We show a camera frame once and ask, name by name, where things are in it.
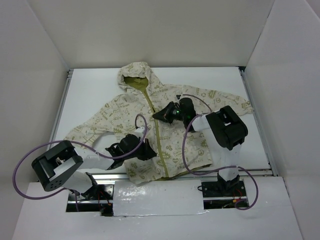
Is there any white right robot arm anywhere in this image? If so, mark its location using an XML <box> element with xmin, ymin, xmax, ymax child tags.
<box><xmin>152</xmin><ymin>97</ymin><xmax>248</xmax><ymax>196</ymax></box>

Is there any aluminium table edge rail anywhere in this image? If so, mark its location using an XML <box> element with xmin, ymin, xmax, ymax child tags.
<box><xmin>66</xmin><ymin>169</ymin><xmax>273</xmax><ymax>213</ymax></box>

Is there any white foil covered board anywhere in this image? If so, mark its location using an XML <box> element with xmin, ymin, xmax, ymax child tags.
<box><xmin>113</xmin><ymin>179</ymin><xmax>206</xmax><ymax>217</ymax></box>

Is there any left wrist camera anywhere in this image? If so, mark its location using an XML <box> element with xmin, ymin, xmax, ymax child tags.
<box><xmin>133</xmin><ymin>126</ymin><xmax>149</xmax><ymax>138</ymax></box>

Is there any right aluminium frame rail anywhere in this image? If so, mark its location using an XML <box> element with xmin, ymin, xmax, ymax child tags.
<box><xmin>237</xmin><ymin>66</ymin><xmax>279</xmax><ymax>177</ymax></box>

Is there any aluminium frame rail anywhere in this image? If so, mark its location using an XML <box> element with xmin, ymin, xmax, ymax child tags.
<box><xmin>49</xmin><ymin>69</ymin><xmax>74</xmax><ymax>142</ymax></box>
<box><xmin>237</xmin><ymin>66</ymin><xmax>279</xmax><ymax>177</ymax></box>

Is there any left aluminium frame rail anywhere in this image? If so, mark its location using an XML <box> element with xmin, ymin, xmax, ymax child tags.
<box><xmin>49</xmin><ymin>69</ymin><xmax>74</xmax><ymax>142</ymax></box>

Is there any cream green printed hooded jacket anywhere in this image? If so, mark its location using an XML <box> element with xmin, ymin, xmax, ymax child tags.
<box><xmin>66</xmin><ymin>62</ymin><xmax>253</xmax><ymax>184</ymax></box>

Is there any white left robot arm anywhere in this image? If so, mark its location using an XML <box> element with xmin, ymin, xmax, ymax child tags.
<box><xmin>31</xmin><ymin>134</ymin><xmax>157</xmax><ymax>200</ymax></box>

